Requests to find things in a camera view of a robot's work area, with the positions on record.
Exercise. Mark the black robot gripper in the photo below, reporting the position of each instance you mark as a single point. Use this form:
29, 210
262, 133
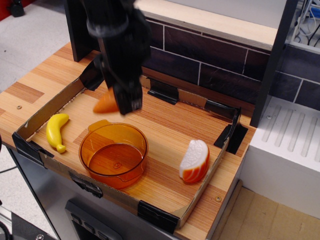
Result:
124, 44

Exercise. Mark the orange plastic toy carrot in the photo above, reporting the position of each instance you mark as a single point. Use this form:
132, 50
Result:
107, 103

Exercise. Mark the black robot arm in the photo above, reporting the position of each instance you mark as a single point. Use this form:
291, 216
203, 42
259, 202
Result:
109, 9

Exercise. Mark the transparent orange plastic pot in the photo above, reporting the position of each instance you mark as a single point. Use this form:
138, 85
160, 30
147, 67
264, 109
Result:
114, 154

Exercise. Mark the taped cardboard fence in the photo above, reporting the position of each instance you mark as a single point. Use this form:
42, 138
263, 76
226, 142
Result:
159, 200

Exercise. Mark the yellow plastic toy banana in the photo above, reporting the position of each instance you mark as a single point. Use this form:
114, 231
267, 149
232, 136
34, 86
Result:
53, 131

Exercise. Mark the white orange toy sushi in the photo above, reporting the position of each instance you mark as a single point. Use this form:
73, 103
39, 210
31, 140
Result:
195, 162

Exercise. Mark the light wooden shelf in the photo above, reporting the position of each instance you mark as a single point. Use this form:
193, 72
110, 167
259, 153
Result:
232, 29

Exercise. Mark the black toy oven front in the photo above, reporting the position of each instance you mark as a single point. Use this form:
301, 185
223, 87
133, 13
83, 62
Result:
92, 222

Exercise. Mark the white toy sink drainboard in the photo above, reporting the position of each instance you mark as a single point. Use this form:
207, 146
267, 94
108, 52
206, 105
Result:
282, 162

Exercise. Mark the dark grey left post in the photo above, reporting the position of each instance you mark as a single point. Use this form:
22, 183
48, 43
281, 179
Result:
82, 43

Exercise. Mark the dark grey post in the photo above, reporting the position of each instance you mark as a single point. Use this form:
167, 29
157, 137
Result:
273, 61
82, 43

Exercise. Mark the dark grey right post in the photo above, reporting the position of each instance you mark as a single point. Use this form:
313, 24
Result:
273, 61

